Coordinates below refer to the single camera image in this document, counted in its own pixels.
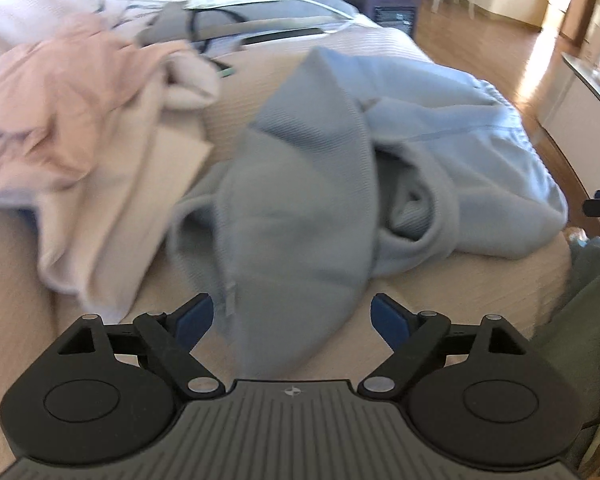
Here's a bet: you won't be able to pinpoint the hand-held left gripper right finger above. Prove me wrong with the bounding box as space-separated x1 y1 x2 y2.
357 293 531 402

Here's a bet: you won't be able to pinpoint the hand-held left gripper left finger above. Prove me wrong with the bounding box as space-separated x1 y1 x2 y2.
57 293 222 402

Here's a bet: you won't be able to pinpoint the pink pants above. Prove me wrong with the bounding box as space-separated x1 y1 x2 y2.
0 12 191 201

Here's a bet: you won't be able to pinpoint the white ribbed cabinet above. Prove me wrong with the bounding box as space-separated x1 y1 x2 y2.
535 52 600 161

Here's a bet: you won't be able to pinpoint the person's grey-green clothing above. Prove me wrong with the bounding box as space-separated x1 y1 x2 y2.
527 237 600 480

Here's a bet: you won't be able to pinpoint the cream sweatshirt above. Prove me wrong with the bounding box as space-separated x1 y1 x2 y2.
35 50 223 326

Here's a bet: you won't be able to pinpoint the cream waffle-cover sofa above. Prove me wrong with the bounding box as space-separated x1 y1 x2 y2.
0 0 581 411

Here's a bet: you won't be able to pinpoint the dark purple heater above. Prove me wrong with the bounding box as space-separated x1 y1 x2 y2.
327 0 423 36

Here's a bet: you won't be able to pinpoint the black smartphone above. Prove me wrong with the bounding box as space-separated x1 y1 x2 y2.
240 27 326 46

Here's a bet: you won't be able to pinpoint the grey pillow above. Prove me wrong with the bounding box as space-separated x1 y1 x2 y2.
135 0 361 56

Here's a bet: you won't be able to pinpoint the white printed cushion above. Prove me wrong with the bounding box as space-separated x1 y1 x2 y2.
0 0 191 56

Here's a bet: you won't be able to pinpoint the black strap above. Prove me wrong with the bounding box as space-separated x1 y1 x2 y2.
185 10 236 78

